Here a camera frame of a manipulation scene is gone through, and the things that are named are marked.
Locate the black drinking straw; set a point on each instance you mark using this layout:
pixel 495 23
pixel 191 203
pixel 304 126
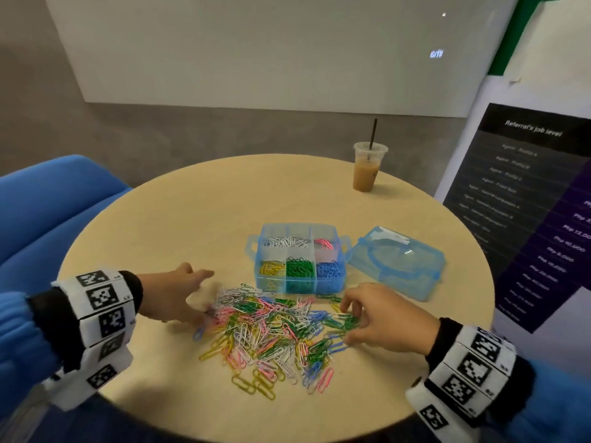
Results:
pixel 373 133

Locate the bunch of green paper clips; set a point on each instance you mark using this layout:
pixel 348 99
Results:
pixel 300 268

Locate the right wrist marker band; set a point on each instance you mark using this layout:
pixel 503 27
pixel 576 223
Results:
pixel 466 383

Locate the person's left hand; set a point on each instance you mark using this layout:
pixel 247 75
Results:
pixel 171 295

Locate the blue transparent box lid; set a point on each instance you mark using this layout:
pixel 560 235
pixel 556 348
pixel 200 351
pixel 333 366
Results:
pixel 397 263

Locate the iced coffee plastic cup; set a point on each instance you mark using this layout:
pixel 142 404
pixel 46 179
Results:
pixel 367 172

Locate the person's left forearm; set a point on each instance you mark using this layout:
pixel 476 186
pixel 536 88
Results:
pixel 37 336

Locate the pile of coloured paper clips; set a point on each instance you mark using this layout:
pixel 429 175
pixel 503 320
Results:
pixel 268 341

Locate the blue compartment organizer box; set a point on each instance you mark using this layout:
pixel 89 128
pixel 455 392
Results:
pixel 300 230

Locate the blue upholstered chair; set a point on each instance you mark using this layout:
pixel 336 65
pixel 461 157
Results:
pixel 46 217

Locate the standing poster banner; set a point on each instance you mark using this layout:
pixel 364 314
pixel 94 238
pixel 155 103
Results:
pixel 526 207

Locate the person's right hand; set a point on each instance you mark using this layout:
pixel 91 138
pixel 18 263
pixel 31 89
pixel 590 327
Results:
pixel 392 318

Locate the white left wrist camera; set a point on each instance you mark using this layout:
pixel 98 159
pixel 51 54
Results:
pixel 88 383

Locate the left wrist marker band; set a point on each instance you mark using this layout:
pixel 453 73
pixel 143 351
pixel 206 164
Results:
pixel 100 313

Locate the bunch of pink paper clips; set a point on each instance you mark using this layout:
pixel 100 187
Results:
pixel 325 244

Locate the wrist marker band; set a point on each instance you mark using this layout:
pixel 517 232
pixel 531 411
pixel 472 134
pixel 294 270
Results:
pixel 100 313
pixel 466 383

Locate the bunch of blue paper clips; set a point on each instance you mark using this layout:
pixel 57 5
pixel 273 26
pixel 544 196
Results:
pixel 330 269

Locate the round wooden table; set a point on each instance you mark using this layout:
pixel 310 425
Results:
pixel 175 217

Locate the white wall board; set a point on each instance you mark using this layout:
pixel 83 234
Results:
pixel 277 50

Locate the bunch of yellow paper clips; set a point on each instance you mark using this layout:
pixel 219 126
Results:
pixel 271 269

